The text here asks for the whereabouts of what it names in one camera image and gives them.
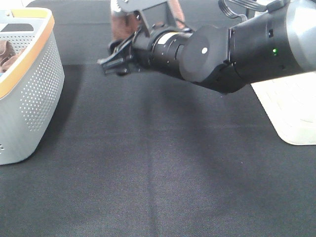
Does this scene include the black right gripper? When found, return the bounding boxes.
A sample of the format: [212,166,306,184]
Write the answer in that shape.
[97,27,194,77]

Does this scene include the brown towel with label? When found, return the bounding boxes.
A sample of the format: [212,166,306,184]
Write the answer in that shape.
[110,0,185,40]

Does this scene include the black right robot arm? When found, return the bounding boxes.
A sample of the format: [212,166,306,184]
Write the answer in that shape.
[98,0,316,94]

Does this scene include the grey perforated laundry basket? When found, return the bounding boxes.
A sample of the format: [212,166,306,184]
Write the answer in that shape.
[0,7,65,165]

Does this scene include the black table cloth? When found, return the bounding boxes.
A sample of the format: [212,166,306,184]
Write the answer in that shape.
[0,0,316,237]

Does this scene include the brown towels in basket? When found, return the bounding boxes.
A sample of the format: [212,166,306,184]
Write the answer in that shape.
[0,40,25,74]

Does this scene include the white storage box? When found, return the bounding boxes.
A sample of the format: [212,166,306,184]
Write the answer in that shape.
[251,72,316,146]

